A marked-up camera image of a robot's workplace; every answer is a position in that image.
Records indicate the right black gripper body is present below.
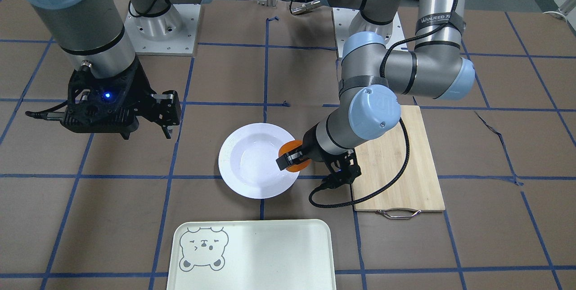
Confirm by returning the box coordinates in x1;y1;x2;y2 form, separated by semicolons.
60;61;181;134

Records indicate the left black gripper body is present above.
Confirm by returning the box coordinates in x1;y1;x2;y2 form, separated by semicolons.
304;128;361;187

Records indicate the orange fruit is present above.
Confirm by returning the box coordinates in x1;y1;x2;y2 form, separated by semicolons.
278;140;303;173

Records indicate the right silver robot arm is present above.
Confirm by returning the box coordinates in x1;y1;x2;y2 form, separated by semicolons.
25;0;211;140

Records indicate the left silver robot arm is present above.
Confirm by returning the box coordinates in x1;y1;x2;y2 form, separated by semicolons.
276;0;475;184

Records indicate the cream bear tray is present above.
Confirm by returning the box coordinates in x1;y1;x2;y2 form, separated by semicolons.
167;219;337;290

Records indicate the bamboo cutting board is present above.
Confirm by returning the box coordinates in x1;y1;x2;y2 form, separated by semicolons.
352;105;445;212

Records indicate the white round plate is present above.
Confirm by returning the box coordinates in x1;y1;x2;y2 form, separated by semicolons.
218;123;300;199

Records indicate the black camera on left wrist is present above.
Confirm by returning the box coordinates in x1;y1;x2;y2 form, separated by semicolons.
320;149;362;190

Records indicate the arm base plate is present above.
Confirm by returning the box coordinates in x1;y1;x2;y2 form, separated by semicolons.
333;8;405;60
124;4;201;56

